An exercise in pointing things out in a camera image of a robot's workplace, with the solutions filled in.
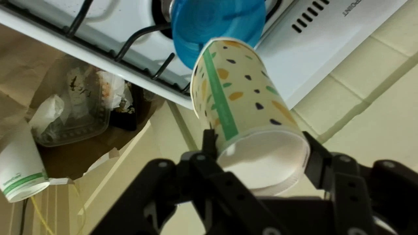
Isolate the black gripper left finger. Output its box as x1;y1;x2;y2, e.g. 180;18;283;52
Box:
88;128;284;235

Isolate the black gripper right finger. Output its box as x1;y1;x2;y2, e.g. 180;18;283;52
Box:
303;130;418;235

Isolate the blue plastic bowl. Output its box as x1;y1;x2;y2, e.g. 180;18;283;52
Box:
169;0;267;70

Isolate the white gas stove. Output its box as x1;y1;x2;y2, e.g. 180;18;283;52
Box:
0;0;410;109

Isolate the white cup with green stripe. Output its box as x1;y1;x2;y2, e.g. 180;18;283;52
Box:
0;125;50;205

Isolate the crumpled clear plastic bag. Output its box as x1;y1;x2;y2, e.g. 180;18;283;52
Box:
27;64;134;149

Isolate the black burner grate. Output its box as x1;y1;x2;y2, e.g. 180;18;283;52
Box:
62;0;197;95

